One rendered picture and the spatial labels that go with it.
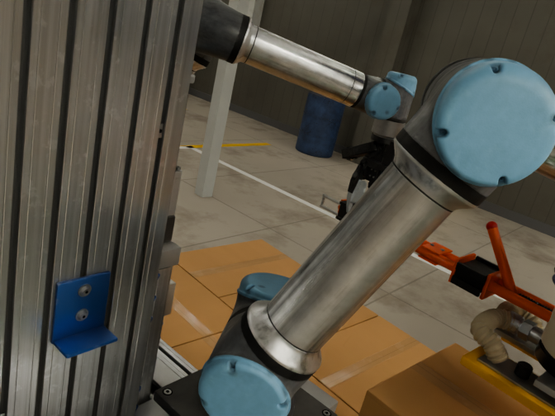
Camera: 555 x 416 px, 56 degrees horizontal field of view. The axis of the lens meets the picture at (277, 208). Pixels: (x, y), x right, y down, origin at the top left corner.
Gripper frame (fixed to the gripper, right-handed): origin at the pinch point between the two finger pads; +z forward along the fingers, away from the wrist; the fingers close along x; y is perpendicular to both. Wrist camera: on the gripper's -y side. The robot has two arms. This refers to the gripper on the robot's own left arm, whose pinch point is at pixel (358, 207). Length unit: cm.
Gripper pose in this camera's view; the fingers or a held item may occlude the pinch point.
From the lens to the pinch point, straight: 138.5
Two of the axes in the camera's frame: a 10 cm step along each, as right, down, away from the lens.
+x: 7.4, -0.7, 6.7
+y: 6.4, 3.8, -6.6
